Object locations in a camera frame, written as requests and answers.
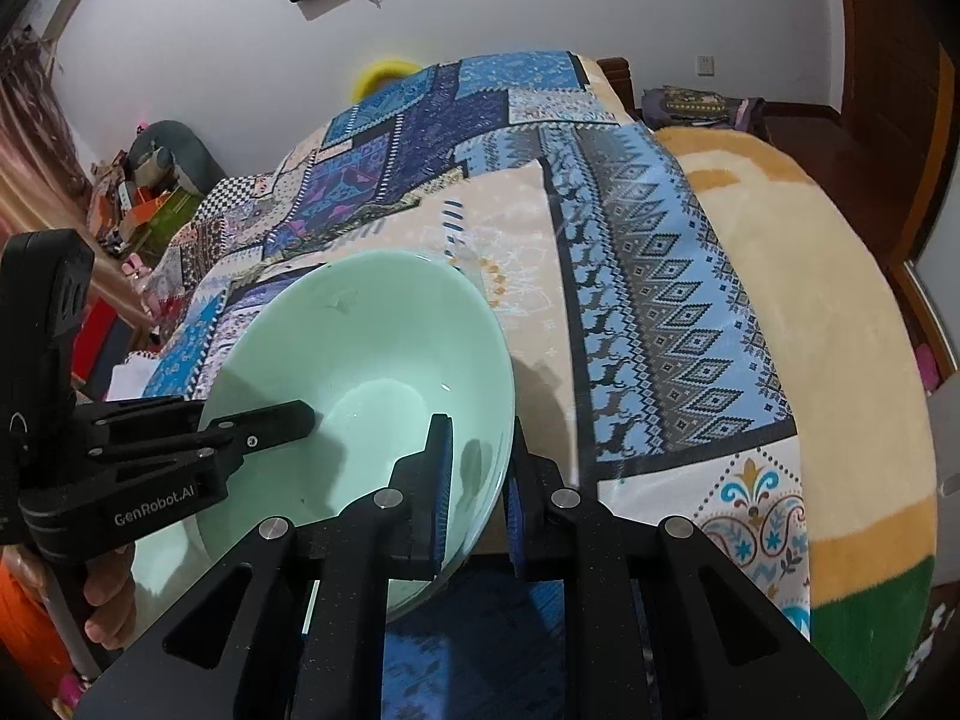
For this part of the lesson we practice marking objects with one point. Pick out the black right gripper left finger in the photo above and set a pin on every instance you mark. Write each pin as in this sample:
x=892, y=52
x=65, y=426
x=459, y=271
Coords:
x=396, y=533

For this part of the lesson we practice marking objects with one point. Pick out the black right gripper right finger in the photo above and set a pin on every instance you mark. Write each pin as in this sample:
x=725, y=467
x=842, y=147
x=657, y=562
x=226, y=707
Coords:
x=555, y=532

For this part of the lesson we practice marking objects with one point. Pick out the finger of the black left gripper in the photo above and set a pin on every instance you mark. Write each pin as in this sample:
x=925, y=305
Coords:
x=233, y=438

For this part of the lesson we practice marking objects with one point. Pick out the mint green bowl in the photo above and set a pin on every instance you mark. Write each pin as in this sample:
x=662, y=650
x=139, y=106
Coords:
x=377, y=344

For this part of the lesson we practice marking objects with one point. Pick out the person's left hand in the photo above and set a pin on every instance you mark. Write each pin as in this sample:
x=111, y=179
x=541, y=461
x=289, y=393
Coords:
x=110, y=591

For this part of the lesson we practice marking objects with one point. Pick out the red box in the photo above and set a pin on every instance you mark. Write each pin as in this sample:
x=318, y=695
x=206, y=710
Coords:
x=93, y=334

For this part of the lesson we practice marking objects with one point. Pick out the blue patchwork tablecloth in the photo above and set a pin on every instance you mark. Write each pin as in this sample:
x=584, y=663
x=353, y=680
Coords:
x=453, y=161

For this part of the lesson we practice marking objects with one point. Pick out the pink rabbit toy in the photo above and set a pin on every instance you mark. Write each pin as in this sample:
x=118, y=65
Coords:
x=137, y=272

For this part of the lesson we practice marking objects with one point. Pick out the green box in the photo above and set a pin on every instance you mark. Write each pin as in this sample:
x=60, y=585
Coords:
x=178, y=208

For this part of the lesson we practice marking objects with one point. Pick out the grey-green stuffed cushion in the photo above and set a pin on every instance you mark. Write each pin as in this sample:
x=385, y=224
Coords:
x=189, y=158

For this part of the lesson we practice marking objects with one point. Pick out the pink patterned curtain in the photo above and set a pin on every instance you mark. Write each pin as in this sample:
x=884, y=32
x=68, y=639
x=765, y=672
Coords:
x=43, y=185

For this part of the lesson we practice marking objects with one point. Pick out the cream and green fleece blanket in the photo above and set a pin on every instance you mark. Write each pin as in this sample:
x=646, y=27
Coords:
x=844, y=356

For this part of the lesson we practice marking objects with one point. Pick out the yellow round object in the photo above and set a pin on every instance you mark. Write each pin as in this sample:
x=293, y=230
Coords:
x=380, y=74

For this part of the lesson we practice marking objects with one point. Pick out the pink slipper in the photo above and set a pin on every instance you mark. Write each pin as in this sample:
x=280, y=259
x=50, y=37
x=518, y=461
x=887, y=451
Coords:
x=927, y=367

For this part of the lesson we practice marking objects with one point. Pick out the wooden door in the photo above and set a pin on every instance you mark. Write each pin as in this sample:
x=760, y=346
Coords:
x=900, y=103

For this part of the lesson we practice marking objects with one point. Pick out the white appliance with handle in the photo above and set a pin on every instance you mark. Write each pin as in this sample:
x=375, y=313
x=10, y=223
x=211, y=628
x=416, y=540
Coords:
x=943, y=415

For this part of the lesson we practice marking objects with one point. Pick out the wall socket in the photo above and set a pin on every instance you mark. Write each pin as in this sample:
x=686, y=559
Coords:
x=705, y=65

